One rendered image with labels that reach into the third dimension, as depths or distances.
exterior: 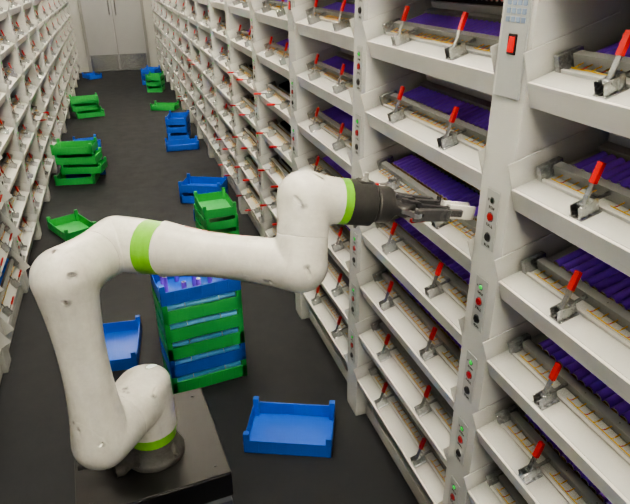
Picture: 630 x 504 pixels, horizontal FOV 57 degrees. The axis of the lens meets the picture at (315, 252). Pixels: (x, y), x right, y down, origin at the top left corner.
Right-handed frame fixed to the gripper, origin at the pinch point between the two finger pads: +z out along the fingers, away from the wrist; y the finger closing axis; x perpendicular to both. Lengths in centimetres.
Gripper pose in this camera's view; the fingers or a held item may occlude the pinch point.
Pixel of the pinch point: (456, 210)
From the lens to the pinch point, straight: 128.4
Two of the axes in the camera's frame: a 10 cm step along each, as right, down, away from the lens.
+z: 9.3, 0.4, 3.6
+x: -1.8, 9.1, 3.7
